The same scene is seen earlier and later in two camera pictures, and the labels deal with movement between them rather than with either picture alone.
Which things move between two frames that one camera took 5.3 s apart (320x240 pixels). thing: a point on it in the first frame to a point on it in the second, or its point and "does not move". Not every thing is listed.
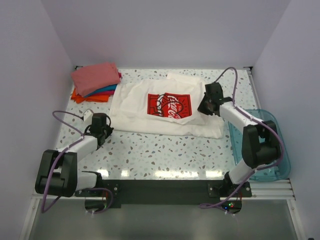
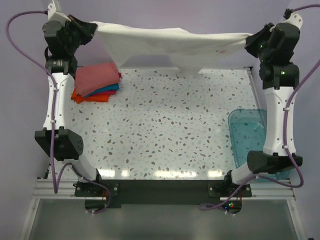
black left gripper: [109, 130] to [87, 29]
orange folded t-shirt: [78, 98] does not move
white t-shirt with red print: [166, 105] to [192, 51]
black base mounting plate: [167, 191] does not move
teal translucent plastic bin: [281, 170] does not move
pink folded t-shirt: [89, 79] does not move
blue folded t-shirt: [105, 88] does not move
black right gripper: [202, 109] to [251, 40]
